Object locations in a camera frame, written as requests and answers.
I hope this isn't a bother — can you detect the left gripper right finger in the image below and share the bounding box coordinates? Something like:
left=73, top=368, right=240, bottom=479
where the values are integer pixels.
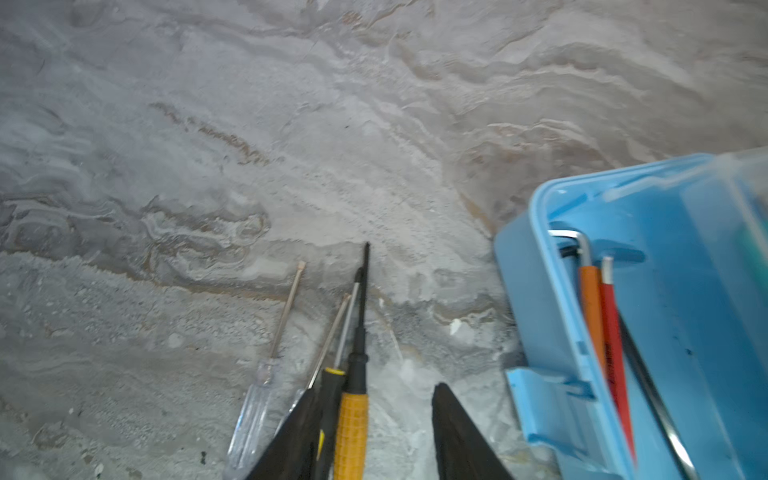
left=432, top=383, right=513, bottom=480

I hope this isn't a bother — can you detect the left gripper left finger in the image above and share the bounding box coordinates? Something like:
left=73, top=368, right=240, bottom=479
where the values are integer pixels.
left=246, top=388, right=320, bottom=480

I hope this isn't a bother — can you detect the orange black screwdriver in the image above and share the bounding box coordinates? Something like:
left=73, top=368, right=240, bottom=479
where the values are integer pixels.
left=333, top=242, right=370, bottom=480

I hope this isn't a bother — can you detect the yellow black screwdriver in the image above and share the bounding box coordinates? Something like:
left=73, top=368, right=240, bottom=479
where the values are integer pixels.
left=311, top=267, right=363, bottom=480

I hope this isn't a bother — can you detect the red handled hex key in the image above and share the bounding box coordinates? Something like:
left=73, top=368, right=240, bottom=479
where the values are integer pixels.
left=548, top=229, right=637, bottom=463

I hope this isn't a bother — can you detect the black hex key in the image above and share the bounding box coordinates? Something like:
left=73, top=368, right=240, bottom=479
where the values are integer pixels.
left=558, top=240, right=700, bottom=479

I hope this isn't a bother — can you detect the blue plastic tool box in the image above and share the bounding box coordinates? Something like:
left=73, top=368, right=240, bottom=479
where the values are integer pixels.
left=494, top=154, right=767, bottom=479

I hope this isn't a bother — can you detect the clear handled screwdriver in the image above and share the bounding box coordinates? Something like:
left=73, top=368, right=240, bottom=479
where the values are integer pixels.
left=222, top=261, right=306, bottom=479

